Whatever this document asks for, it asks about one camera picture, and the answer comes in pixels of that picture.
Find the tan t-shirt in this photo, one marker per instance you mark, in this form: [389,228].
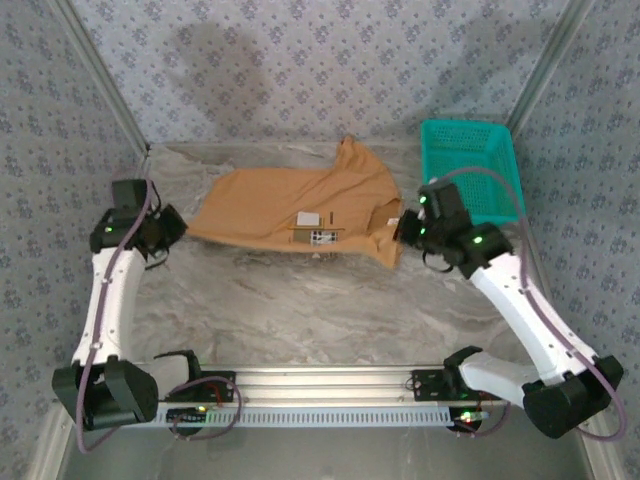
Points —
[300,200]

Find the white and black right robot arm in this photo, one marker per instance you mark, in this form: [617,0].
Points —
[520,320]

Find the teal plastic basket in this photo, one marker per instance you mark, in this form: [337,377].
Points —
[475,155]

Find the black controller board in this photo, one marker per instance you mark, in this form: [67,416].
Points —
[187,415]
[467,419]

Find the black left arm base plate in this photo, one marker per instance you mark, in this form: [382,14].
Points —
[220,380]

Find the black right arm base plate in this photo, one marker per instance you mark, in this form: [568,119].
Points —
[425,388]

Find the aluminium frame post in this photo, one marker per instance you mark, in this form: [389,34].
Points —
[542,75]
[102,75]

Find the aluminium mounting rail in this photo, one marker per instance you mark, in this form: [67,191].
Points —
[325,382]

